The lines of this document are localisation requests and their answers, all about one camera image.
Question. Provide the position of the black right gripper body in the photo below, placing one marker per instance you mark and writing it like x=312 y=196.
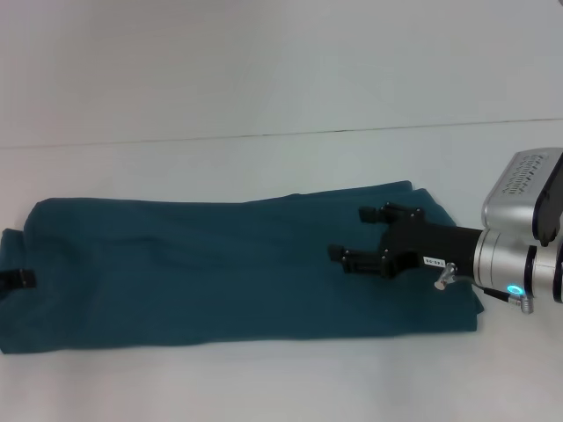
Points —
x=426 y=250

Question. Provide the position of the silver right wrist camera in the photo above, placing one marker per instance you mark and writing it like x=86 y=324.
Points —
x=523 y=193

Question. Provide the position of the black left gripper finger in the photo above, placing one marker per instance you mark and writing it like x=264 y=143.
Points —
x=17 y=279

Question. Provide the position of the teal blue FREE t-shirt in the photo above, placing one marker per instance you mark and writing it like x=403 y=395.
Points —
x=220 y=272

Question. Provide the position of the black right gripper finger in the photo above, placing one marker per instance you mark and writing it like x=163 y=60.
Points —
x=356 y=259
x=382 y=213

